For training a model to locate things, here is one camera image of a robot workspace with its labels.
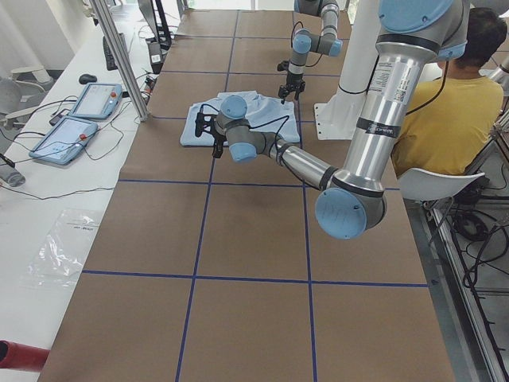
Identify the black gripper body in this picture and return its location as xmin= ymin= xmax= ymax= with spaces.
xmin=278 ymin=72 xmax=305 ymax=96
xmin=212 ymin=129 xmax=226 ymax=150

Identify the black computer mouse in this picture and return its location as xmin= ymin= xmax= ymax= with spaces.
xmin=78 ymin=73 xmax=97 ymax=84

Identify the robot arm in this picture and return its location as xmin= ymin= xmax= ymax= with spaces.
xmin=277 ymin=0 xmax=343 ymax=103
xmin=209 ymin=1 xmax=469 ymax=240

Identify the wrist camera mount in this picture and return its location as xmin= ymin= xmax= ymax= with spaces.
xmin=194 ymin=111 xmax=216 ymax=138
xmin=277 ymin=60 xmax=289 ymax=72

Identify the person in yellow shirt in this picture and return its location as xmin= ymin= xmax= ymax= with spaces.
xmin=391 ymin=7 xmax=507 ymax=176

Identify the plastic water bottle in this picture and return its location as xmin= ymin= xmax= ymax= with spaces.
xmin=0 ymin=164 xmax=25 ymax=187

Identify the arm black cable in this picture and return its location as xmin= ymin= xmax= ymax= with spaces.
xmin=198 ymin=103 xmax=291 ymax=164
xmin=289 ymin=21 xmax=325 ymax=68

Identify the aluminium frame post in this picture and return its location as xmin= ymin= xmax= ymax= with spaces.
xmin=89 ymin=0 xmax=149 ymax=122

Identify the blue teach pendant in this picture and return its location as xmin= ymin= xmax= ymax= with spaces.
xmin=29 ymin=116 xmax=99 ymax=166
xmin=69 ymin=83 xmax=122 ymax=120

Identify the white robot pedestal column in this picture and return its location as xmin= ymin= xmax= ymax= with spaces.
xmin=314 ymin=0 xmax=380 ymax=140

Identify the red cylinder object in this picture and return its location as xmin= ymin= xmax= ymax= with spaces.
xmin=1 ymin=340 xmax=50 ymax=372

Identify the white chair seat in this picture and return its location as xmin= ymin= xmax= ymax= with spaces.
xmin=398 ymin=168 xmax=484 ymax=201

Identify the lower blue teach pendant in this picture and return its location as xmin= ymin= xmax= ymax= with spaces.
xmin=29 ymin=116 xmax=99 ymax=166

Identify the upper blue teach pendant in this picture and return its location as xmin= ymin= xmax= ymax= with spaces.
xmin=69 ymin=83 xmax=122 ymax=120

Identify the light blue button shirt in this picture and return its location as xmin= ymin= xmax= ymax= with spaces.
xmin=180 ymin=91 xmax=300 ymax=146

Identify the clear plastic bag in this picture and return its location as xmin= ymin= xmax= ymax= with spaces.
xmin=21 ymin=209 xmax=103 ymax=290

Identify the black power adapter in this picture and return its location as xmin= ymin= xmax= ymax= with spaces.
xmin=147 ymin=41 xmax=165 ymax=74

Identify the black keyboard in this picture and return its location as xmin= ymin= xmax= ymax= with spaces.
xmin=103 ymin=33 xmax=128 ymax=71

